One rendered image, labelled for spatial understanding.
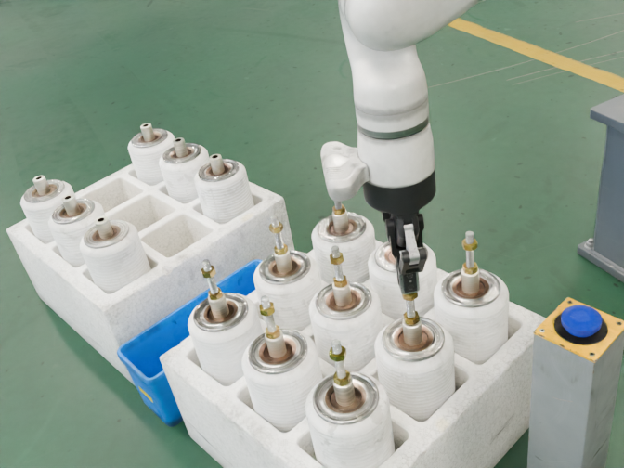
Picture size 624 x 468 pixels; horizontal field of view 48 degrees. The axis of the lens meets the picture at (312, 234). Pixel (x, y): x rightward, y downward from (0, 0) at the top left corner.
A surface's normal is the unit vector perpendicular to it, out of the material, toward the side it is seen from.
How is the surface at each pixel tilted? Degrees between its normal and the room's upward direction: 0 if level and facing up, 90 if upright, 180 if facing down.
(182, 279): 90
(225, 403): 0
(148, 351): 88
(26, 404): 0
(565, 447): 90
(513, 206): 0
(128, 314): 90
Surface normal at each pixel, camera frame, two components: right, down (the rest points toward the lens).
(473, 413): 0.69, 0.33
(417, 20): 0.43, 0.54
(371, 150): -0.64, 0.40
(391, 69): -0.10, -0.70
